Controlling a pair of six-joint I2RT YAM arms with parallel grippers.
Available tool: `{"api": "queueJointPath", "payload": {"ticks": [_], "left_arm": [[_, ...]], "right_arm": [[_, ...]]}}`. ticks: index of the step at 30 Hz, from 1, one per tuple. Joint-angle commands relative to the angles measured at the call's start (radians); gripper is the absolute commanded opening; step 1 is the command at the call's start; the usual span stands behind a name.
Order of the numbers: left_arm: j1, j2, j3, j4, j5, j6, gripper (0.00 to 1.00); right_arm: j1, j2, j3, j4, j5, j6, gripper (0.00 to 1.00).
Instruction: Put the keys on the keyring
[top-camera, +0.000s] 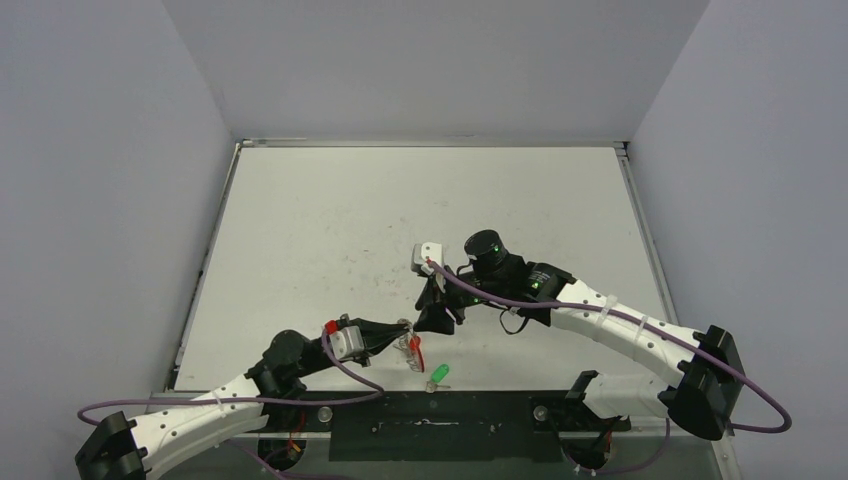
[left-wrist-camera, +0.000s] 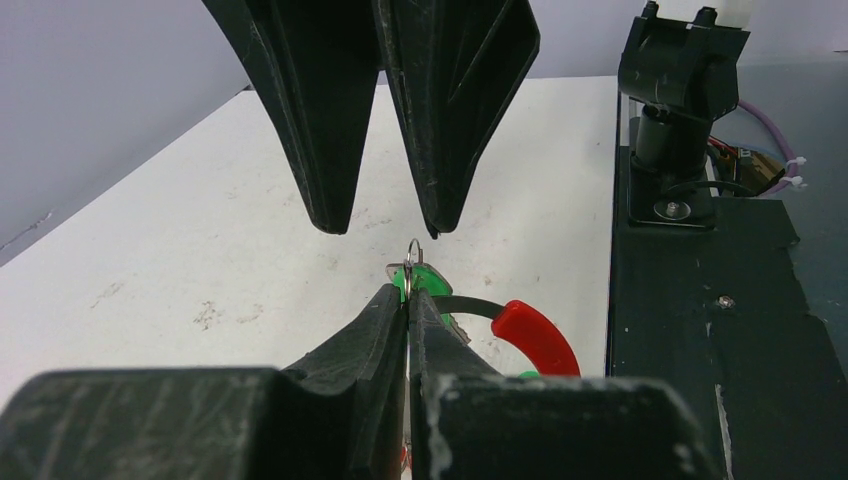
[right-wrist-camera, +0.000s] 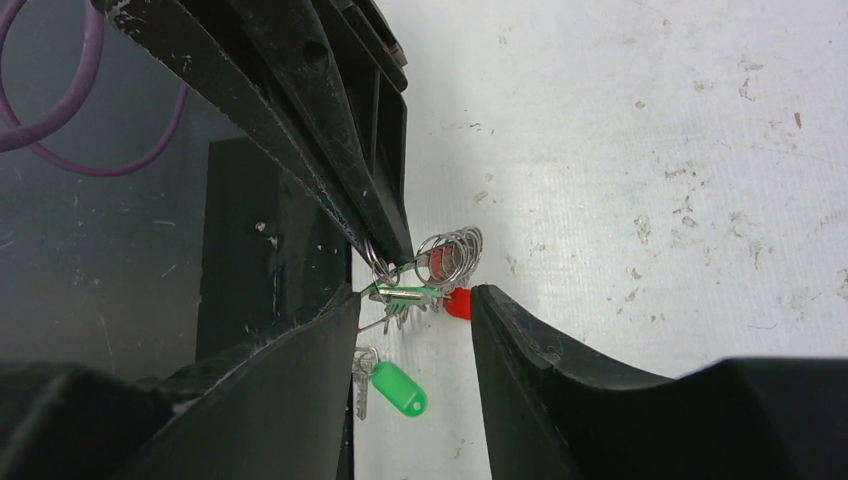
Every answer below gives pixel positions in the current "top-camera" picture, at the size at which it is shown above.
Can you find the silver keyring with red grip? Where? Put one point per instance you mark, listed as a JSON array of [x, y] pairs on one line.
[[409, 345]]

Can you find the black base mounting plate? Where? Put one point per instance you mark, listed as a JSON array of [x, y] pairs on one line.
[[445, 426]]

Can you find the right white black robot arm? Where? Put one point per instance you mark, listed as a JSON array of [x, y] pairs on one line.
[[693, 377]]

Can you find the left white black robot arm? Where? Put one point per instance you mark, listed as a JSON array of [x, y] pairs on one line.
[[268, 394]]

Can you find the green tag key near edge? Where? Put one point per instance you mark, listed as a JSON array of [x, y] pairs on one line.
[[436, 379]]

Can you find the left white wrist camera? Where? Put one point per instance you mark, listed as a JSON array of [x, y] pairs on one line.
[[345, 341]]

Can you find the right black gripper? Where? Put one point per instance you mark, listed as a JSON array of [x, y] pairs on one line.
[[445, 292]]

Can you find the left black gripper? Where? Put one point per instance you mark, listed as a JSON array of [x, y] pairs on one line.
[[375, 336]]

